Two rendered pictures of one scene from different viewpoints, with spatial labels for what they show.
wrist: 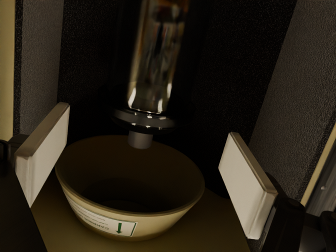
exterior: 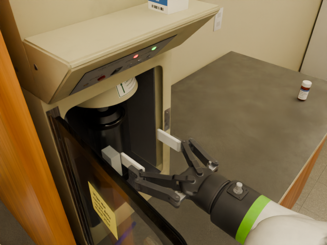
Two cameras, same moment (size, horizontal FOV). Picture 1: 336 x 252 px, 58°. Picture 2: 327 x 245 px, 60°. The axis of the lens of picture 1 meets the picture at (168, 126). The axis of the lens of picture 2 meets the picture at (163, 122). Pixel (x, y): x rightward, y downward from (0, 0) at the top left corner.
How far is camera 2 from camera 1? 65 cm
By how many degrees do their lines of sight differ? 78
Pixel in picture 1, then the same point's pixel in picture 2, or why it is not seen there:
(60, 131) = (163, 139)
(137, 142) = not seen: hidden behind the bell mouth
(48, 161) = (170, 141)
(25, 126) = (150, 99)
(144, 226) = (114, 94)
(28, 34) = (151, 124)
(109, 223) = (126, 87)
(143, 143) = not seen: hidden behind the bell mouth
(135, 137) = not seen: hidden behind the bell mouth
